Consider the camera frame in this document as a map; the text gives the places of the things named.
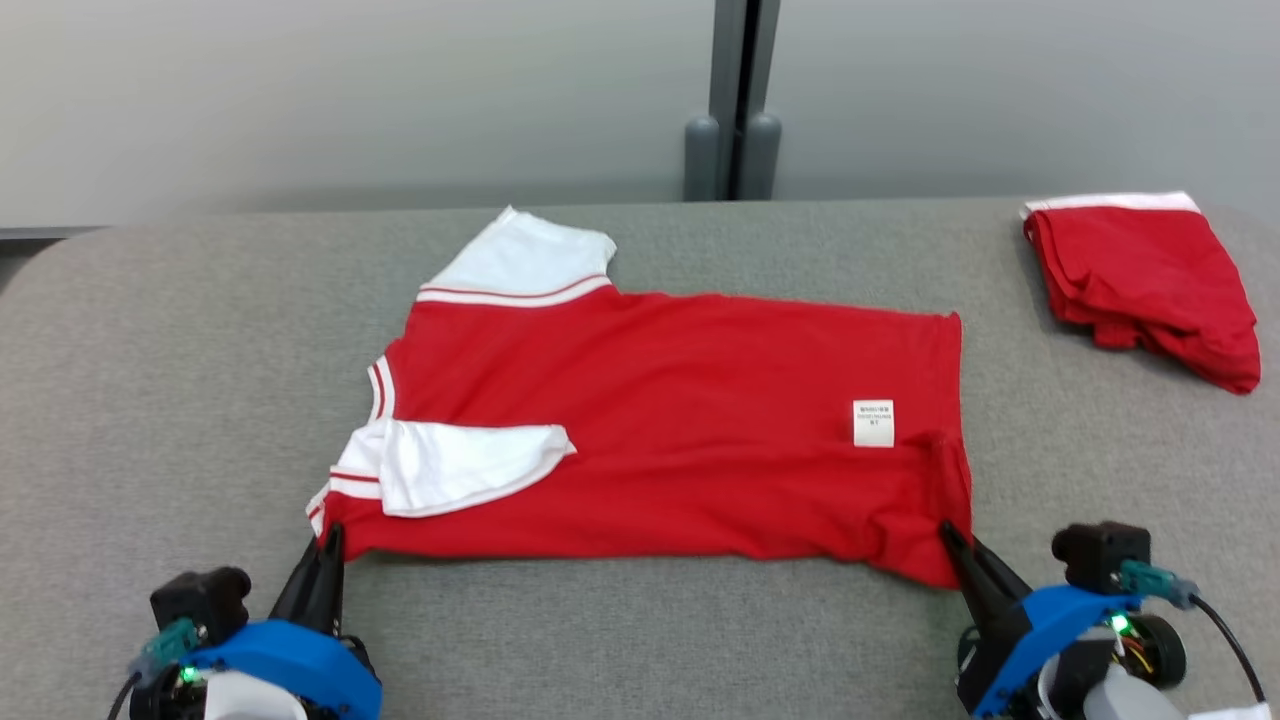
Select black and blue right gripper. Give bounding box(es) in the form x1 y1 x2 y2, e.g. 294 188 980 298
938 520 1188 720

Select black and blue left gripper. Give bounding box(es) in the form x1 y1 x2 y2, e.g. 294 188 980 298
128 522 384 720

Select red shorts with white stripe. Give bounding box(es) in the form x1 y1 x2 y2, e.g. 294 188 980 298
1020 191 1263 396

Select red white printed t-shirt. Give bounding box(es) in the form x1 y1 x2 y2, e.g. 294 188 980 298
305 205 974 591

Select grey fabric upholstered bench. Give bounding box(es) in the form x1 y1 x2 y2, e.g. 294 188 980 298
0 197 1280 720

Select left cable with teal plug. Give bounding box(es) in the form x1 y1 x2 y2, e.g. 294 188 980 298
105 617 201 720

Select cable with teal plug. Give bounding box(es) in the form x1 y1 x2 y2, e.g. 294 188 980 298
105 617 201 720
1120 560 1269 706

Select right cable with teal plug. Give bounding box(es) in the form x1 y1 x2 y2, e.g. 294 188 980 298
1120 560 1269 706

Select grey partition post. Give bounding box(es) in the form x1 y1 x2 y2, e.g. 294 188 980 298
740 0 784 201
683 0 746 203

